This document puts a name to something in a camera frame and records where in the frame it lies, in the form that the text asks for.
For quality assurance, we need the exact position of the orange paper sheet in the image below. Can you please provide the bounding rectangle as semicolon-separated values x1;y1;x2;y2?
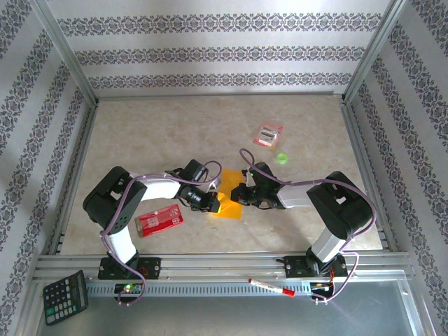
209;169;244;221

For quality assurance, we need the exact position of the red cardboard box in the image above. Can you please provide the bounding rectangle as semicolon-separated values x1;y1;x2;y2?
134;204;185;239

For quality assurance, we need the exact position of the battery blister pack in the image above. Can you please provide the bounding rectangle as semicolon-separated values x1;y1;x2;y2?
252;120;285;151

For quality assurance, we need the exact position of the red white marker pen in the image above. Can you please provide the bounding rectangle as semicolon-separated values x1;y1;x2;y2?
248;278;297;298

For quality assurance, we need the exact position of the grey metal panel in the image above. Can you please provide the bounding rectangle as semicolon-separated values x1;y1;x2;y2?
20;279;431;336

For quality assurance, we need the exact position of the circuit board with green light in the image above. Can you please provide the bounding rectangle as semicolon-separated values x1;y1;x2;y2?
114;282;145;295

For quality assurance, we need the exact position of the black calculator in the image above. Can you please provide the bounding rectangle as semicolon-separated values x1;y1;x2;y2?
42;269;90;326

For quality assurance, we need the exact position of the wide aluminium frame rail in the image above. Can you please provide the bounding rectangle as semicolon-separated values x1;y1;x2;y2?
33;252;416;281

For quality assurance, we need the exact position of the grey slotted cable duct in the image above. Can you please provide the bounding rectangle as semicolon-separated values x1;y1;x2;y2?
85;282;316;298

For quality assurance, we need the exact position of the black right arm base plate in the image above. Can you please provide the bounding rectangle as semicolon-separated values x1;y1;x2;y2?
283;255;349;280

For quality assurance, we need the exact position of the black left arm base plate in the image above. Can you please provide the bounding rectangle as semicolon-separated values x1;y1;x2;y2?
97;256;162;281

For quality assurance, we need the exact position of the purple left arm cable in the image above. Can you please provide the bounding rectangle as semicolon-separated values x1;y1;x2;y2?
99;160;223;307

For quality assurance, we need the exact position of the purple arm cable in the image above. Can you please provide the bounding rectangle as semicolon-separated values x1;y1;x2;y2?
99;160;223;307
239;148;378;305

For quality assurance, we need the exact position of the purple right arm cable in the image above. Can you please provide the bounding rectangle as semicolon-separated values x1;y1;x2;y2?
239;148;378;305

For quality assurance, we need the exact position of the aluminium frame post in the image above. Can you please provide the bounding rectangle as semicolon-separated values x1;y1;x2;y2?
342;0;409;104
30;0;99;106

